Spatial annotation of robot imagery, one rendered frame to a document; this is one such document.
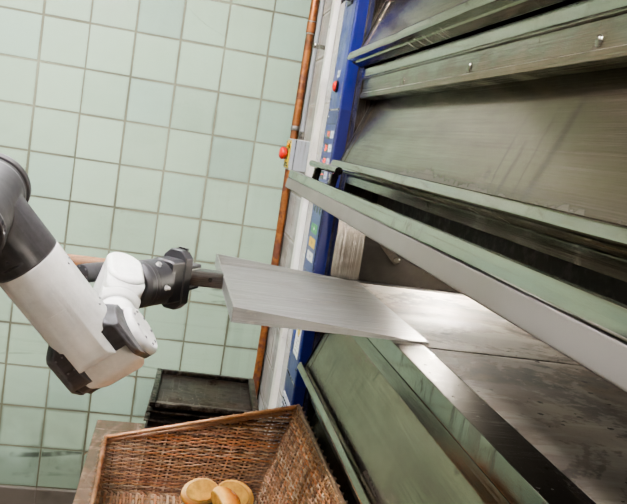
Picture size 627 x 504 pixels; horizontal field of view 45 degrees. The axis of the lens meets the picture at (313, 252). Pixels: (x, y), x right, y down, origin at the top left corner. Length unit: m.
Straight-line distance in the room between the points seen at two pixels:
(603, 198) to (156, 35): 2.18
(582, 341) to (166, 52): 2.38
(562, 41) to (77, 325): 0.69
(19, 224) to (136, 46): 1.83
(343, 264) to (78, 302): 1.02
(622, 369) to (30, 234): 0.73
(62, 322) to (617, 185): 0.68
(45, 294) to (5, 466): 2.11
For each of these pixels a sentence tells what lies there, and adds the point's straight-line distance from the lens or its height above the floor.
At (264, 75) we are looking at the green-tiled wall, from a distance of 2.77.
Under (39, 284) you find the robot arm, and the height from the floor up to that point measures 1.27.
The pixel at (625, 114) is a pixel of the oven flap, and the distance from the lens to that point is 0.83.
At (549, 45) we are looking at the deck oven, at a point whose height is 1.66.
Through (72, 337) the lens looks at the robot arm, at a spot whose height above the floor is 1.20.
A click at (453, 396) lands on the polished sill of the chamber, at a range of 1.11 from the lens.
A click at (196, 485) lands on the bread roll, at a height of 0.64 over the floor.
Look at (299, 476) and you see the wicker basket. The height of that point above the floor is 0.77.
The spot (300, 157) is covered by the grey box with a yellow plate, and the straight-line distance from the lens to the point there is 2.43.
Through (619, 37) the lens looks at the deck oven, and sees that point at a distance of 0.85.
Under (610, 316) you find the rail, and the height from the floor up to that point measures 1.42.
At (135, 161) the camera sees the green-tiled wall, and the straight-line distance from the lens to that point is 2.76.
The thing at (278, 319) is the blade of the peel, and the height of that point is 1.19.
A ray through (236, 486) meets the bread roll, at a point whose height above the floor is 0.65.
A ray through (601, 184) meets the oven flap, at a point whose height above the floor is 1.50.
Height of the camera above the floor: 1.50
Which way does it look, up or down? 8 degrees down
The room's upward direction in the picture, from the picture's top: 9 degrees clockwise
